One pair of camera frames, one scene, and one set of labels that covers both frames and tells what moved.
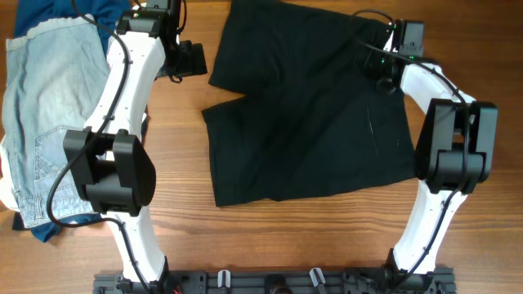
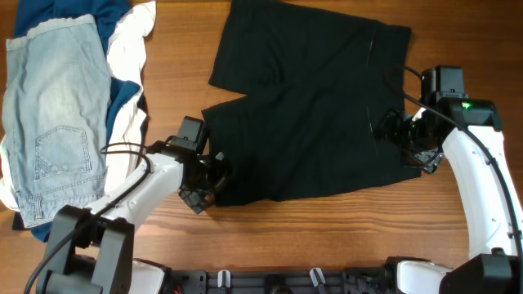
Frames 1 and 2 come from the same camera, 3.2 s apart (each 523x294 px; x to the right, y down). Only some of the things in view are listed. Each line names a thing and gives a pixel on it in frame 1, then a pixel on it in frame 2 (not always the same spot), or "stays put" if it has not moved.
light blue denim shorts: x=51 y=75 stays put
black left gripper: x=194 y=60 → x=221 y=175
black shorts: x=311 y=122 stays put
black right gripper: x=371 y=66 → x=391 y=127
